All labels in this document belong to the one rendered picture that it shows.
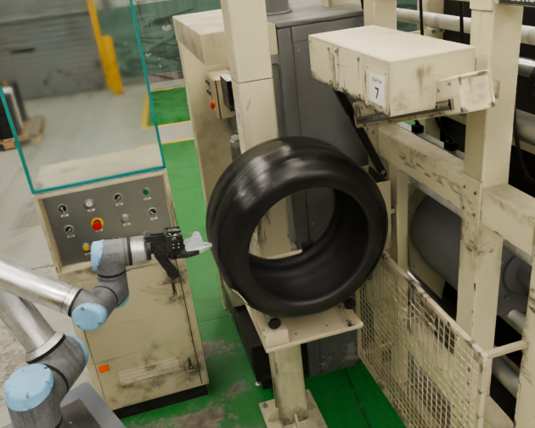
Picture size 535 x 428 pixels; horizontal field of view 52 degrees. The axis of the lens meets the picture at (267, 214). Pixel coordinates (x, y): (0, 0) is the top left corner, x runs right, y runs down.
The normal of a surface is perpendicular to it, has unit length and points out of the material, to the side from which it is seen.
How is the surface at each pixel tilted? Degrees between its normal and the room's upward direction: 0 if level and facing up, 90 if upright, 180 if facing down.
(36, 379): 4
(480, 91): 72
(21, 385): 4
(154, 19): 90
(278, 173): 45
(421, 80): 90
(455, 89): 90
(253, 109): 90
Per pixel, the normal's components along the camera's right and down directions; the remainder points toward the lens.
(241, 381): -0.11, -0.89
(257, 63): 0.27, 0.39
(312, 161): 0.19, -0.41
